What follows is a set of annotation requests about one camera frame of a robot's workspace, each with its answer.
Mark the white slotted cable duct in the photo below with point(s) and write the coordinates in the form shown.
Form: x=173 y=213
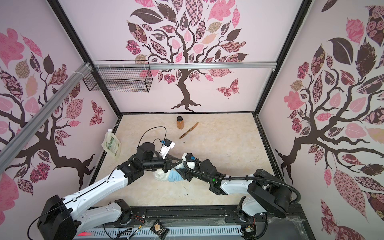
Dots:
x=169 y=233

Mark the light blue bear hoodie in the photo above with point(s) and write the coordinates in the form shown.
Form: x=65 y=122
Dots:
x=174 y=176

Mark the left aluminium rail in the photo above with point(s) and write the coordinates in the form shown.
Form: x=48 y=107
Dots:
x=11 y=150

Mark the wooden knife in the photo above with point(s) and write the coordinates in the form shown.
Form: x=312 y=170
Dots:
x=188 y=131

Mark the black wire basket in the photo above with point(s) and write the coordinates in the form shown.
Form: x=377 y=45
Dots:
x=119 y=76

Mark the red marker pen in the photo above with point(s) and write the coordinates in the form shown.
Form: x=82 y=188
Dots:
x=85 y=234

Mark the white teddy bear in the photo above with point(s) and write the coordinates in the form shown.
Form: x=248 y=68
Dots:
x=160 y=175

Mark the white green refill pouch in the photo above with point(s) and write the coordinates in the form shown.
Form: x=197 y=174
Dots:
x=111 y=145

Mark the amber spice jar black lid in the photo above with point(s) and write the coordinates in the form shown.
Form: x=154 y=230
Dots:
x=180 y=122

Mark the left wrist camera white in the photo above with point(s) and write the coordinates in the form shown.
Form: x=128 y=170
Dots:
x=167 y=145

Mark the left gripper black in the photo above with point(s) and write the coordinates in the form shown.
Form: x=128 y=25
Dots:
x=168 y=165

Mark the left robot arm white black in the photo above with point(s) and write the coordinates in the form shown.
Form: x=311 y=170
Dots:
x=64 y=218

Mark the rear aluminium rail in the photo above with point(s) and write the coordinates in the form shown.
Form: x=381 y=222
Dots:
x=163 y=66

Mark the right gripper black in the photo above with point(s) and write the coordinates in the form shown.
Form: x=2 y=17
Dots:
x=185 y=173

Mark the small black brown packet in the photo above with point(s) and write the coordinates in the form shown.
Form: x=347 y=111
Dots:
x=159 y=229

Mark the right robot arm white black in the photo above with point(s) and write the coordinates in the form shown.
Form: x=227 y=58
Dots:
x=262 y=192

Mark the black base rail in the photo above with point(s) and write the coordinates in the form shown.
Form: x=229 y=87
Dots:
x=212 y=214

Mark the aluminium rail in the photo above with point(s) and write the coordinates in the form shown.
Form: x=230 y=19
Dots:
x=163 y=66
x=11 y=150

